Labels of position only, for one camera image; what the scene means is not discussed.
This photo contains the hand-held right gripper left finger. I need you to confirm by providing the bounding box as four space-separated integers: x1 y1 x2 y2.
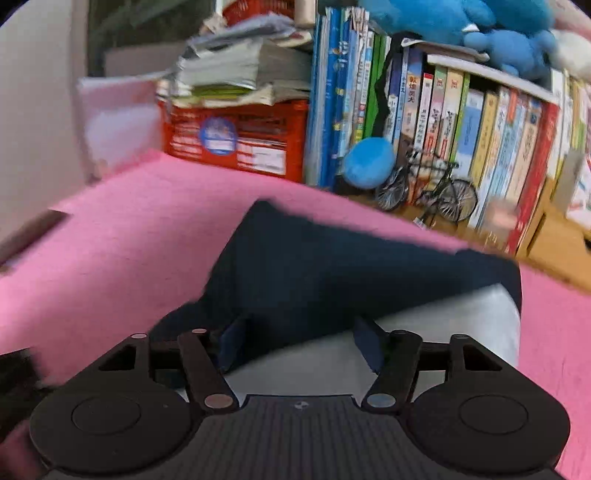
95 318 252 413

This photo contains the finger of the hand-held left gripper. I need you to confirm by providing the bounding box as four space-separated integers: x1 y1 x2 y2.
0 348 54 444

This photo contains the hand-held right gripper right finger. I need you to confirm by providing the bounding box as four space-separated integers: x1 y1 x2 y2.
353 316 504 411

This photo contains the navy striped sweater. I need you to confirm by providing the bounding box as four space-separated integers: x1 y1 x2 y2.
148 198 525 398

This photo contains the pink mat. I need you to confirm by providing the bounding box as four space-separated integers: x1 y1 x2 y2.
0 150 591 478

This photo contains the blue plush ball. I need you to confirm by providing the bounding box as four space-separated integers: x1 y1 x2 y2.
342 137 398 190

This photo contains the miniature bicycle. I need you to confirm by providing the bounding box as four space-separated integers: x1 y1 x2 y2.
374 148 478 229

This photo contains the red plastic crate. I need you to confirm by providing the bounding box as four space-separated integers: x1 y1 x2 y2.
159 99 310 183

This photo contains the row of books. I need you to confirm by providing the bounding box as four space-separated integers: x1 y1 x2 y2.
305 7 591 254

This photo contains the white board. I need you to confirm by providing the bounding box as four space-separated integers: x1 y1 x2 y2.
76 69 167 183

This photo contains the stack of papers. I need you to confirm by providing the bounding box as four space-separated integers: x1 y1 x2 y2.
154 14 315 109

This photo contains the blue plush toy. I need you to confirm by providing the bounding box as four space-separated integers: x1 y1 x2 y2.
318 0 559 77

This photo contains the red basket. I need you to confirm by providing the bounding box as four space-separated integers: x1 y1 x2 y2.
222 0 301 28

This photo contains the beige tube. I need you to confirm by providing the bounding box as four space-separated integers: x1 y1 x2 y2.
295 0 319 26

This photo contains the white plush toy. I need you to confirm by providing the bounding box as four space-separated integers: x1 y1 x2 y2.
549 9 591 81

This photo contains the black strap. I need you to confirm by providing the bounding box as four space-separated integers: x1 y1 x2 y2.
372 34 407 139

